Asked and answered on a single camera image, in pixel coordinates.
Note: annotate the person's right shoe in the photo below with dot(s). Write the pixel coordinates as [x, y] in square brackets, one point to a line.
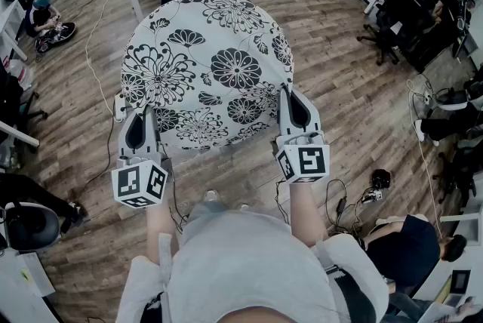
[243, 206]

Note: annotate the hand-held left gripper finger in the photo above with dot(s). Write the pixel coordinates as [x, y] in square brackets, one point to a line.
[152, 136]
[122, 140]

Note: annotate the dark tablet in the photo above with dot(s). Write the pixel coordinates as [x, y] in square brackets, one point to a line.
[461, 280]

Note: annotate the person's grey shirt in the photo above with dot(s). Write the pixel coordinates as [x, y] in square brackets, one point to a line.
[245, 257]

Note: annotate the person's left shoe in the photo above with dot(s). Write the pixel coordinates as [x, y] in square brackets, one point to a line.
[211, 196]

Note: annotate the person's right forearm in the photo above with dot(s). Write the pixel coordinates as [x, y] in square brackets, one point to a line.
[305, 212]

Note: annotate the person's shoe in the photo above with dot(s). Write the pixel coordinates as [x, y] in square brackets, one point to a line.
[243, 206]
[211, 196]

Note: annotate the small white black device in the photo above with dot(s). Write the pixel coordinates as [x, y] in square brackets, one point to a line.
[373, 196]

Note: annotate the clear plastic bag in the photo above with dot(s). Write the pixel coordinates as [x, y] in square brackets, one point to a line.
[20, 74]

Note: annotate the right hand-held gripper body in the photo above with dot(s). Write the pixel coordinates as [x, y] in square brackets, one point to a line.
[309, 163]

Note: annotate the white black seat shell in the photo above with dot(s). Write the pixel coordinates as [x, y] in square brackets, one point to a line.
[451, 102]

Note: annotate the round floral black-white cushion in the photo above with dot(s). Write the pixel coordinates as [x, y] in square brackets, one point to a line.
[211, 50]

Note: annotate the black oval board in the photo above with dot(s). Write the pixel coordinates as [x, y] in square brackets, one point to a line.
[64, 32]

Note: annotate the white power strip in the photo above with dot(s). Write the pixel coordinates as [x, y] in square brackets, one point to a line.
[120, 108]

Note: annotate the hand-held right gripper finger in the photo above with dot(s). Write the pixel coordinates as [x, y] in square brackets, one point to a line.
[283, 117]
[314, 121]

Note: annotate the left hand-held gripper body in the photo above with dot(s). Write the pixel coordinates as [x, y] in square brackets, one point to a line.
[132, 182]

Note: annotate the person's left forearm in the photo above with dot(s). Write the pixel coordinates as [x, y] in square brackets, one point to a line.
[158, 223]

